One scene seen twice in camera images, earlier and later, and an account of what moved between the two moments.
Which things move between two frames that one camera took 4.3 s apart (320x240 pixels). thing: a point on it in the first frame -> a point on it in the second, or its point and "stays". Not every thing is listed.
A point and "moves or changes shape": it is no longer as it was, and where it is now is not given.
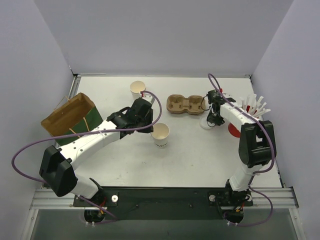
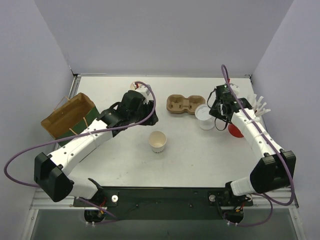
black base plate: [168, 203] stays
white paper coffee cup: [160, 132] moves or changes shape
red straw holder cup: [235, 131] stays
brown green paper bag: [75, 115] stays
